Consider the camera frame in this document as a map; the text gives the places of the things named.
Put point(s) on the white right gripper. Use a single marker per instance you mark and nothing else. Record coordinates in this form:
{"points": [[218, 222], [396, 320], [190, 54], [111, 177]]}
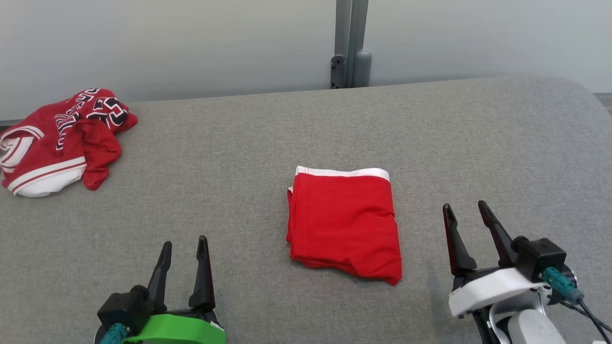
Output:
{"points": [[492, 289]]}

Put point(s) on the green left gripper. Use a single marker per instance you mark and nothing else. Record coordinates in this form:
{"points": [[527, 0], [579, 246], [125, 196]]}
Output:
{"points": [[181, 332]]}

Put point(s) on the red shorts white waistband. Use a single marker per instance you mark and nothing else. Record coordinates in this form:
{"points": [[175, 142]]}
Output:
{"points": [[344, 224]]}

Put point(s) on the red Bulls jersey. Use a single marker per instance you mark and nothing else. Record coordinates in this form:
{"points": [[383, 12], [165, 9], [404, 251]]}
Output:
{"points": [[95, 153]]}

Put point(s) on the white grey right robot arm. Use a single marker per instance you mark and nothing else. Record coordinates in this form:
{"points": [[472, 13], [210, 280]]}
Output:
{"points": [[530, 329]]}

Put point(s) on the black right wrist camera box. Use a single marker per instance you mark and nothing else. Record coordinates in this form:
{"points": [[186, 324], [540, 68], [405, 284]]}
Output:
{"points": [[540, 258]]}

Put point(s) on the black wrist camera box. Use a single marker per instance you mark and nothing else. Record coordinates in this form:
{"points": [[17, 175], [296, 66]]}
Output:
{"points": [[124, 310], [540, 258]]}

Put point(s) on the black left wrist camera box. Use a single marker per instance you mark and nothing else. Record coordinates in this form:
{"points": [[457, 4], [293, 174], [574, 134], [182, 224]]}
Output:
{"points": [[124, 310]]}

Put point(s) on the grey cylinder by post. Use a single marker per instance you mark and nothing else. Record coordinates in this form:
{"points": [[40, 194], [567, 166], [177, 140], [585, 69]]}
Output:
{"points": [[363, 69]]}

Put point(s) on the dark metal post bracket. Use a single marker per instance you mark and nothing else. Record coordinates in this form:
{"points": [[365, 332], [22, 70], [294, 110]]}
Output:
{"points": [[337, 71]]}

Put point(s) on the grey metal wall post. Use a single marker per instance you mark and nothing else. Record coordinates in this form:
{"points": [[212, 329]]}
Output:
{"points": [[351, 28]]}

